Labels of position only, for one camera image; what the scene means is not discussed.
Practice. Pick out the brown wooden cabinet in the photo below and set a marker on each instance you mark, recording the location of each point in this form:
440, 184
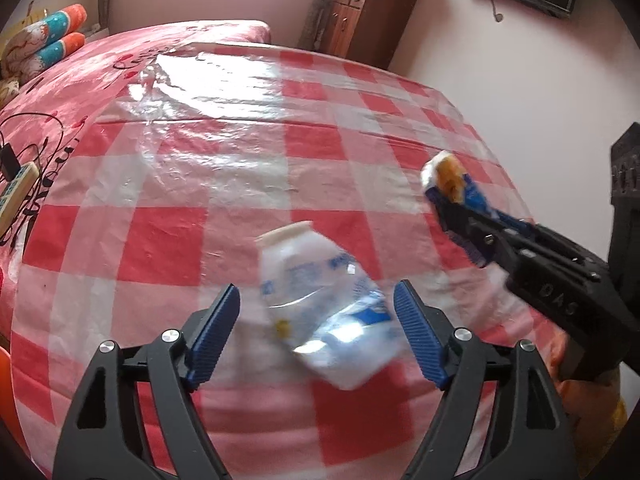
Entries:
370, 25

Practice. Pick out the blue cracker packet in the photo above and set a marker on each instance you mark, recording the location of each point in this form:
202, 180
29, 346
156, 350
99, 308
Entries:
450, 175

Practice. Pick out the red white checkered tablecloth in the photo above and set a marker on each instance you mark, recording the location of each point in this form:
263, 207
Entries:
350, 170

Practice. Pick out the black charger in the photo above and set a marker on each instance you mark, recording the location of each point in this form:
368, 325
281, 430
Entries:
9, 162

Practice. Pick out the orange plastic bucket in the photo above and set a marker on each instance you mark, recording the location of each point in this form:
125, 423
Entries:
4, 370

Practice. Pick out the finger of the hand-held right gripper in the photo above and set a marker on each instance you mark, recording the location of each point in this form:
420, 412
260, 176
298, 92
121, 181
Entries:
480, 235
525, 232

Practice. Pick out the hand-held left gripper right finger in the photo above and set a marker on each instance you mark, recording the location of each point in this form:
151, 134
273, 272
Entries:
417, 335

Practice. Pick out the brown floral pillow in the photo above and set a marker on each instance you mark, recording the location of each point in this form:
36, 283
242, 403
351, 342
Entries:
7, 92

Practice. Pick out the crushed white plastic bottle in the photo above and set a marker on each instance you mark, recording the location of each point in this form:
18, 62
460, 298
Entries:
320, 300

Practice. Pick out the folded teal orange quilt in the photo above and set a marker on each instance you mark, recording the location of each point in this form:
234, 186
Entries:
45, 42

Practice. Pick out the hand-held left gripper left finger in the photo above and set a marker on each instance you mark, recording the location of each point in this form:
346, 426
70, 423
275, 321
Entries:
215, 335

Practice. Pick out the orange yellow cloth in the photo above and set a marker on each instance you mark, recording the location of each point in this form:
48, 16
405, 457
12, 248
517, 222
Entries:
595, 410

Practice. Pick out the cream power strip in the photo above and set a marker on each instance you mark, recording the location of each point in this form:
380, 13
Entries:
17, 192

